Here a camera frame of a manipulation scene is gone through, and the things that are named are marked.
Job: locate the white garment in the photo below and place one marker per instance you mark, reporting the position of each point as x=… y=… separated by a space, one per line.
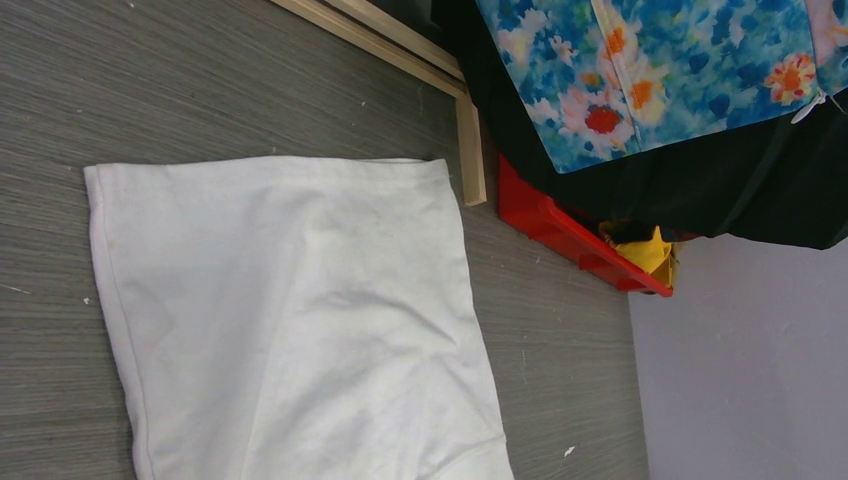
x=288 y=317

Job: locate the blue patterned garment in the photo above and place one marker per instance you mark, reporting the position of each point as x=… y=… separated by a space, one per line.
x=601 y=80

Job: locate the black pleated skirt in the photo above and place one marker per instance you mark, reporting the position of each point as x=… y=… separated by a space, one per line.
x=777 y=181

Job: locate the red plastic bin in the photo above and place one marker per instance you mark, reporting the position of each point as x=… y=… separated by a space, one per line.
x=539 y=218

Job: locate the wooden clothes rack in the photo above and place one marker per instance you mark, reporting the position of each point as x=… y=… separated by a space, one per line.
x=367 y=27

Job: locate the yellow garment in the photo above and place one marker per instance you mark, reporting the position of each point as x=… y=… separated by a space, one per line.
x=643 y=245

